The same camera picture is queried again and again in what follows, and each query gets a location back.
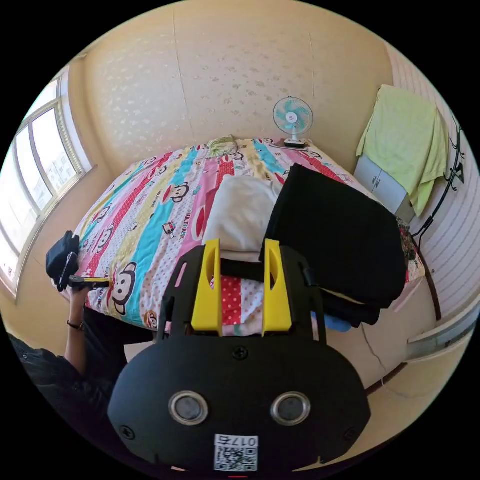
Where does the person's body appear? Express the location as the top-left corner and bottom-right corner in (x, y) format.
(5, 307), (155, 447)

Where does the person's left hand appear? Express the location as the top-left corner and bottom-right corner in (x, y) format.
(68, 287), (90, 324)

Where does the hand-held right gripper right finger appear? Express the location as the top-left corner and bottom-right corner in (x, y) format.
(262, 239), (292, 337)

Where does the bed with cartoon striped sheet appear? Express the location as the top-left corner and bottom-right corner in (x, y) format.
(73, 136), (427, 335)

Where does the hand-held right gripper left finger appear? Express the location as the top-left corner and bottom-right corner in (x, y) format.
(191, 238), (221, 335)

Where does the black metal coat stand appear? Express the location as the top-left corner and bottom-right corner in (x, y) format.
(410, 112), (468, 238)

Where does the person's left forearm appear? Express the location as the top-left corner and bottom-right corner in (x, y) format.
(63, 320), (88, 376)

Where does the grey cupboard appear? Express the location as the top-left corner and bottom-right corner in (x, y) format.
(353, 153), (417, 223)

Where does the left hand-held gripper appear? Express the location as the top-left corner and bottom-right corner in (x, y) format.
(45, 230), (111, 293)

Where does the light green towel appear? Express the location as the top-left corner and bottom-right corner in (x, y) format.
(356, 84), (451, 218)

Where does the window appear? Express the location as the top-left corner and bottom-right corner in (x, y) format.
(0, 73), (95, 299)

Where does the white and teal table fan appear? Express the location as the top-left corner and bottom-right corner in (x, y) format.
(272, 96), (314, 150)

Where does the beige long sleeve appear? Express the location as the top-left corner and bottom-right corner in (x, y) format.
(202, 176), (286, 263)

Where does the pile of clothes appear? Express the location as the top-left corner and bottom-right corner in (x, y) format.
(258, 163), (408, 333)

